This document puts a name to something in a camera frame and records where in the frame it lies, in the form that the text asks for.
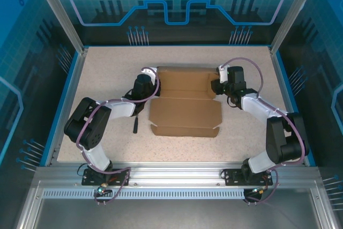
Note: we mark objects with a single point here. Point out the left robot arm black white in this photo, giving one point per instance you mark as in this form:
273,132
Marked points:
88,132

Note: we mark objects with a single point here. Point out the connector with green light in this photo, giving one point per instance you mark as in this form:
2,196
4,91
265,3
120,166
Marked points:
260,190
101,188

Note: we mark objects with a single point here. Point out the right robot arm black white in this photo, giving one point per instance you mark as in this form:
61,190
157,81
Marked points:
281,143

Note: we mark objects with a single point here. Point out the brown cardboard box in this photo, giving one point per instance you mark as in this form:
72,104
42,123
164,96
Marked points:
185,111

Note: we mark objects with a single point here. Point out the blue table edge strip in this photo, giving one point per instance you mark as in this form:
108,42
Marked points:
57,111
293,100

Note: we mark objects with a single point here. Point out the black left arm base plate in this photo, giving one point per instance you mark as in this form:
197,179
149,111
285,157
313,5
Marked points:
91,179

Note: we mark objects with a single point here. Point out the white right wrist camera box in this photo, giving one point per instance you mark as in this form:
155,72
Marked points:
222,73

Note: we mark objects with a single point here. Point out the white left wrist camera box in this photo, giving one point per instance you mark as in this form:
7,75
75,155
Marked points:
150,71

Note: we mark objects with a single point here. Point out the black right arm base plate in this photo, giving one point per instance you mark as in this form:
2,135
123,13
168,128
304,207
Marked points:
235,178

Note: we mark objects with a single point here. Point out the aluminium mounting rail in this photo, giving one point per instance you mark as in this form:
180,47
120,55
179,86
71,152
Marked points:
174,171

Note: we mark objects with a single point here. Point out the aluminium frame post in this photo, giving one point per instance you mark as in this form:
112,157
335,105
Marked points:
294,11
61,14

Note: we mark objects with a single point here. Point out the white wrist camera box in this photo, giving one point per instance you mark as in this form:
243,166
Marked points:
150,71
222,73

